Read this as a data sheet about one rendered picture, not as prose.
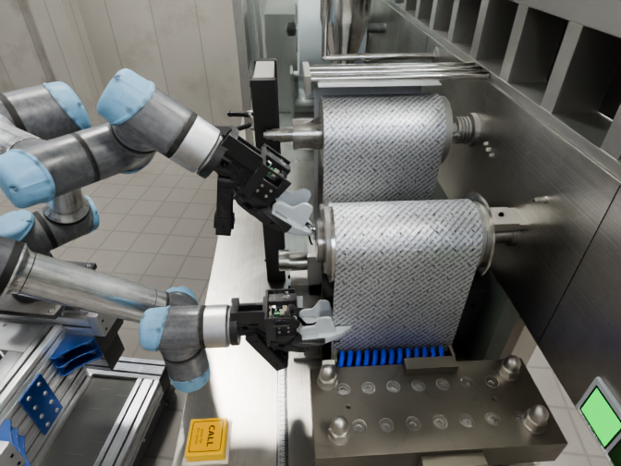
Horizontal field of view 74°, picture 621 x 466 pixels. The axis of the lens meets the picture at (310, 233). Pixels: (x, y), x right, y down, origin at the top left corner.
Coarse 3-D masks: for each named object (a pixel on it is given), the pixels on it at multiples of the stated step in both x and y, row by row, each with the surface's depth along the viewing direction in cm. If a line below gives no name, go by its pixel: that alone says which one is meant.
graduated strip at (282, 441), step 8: (280, 376) 89; (280, 384) 88; (280, 392) 86; (280, 400) 85; (280, 408) 83; (280, 416) 82; (280, 424) 81; (280, 432) 79; (280, 440) 78; (280, 448) 77; (280, 456) 76; (280, 464) 75
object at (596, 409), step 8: (592, 400) 53; (600, 400) 52; (584, 408) 55; (592, 408) 53; (600, 408) 52; (608, 408) 51; (592, 416) 54; (600, 416) 52; (608, 416) 51; (592, 424) 54; (600, 424) 52; (608, 424) 51; (616, 424) 50; (600, 432) 52; (608, 432) 51; (616, 432) 50; (608, 440) 51
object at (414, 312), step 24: (336, 288) 69; (360, 288) 69; (384, 288) 70; (408, 288) 70; (432, 288) 70; (456, 288) 71; (336, 312) 73; (360, 312) 73; (384, 312) 73; (408, 312) 74; (432, 312) 74; (456, 312) 74; (360, 336) 77; (384, 336) 77; (408, 336) 78; (432, 336) 78
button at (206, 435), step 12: (192, 420) 79; (204, 420) 79; (216, 420) 79; (192, 432) 77; (204, 432) 77; (216, 432) 77; (192, 444) 75; (204, 444) 75; (216, 444) 75; (192, 456) 74; (204, 456) 74; (216, 456) 74
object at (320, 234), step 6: (318, 222) 68; (318, 228) 68; (318, 234) 67; (324, 234) 67; (318, 240) 67; (324, 240) 67; (318, 246) 67; (324, 246) 67; (318, 252) 68; (324, 252) 68; (318, 258) 68; (324, 258) 68
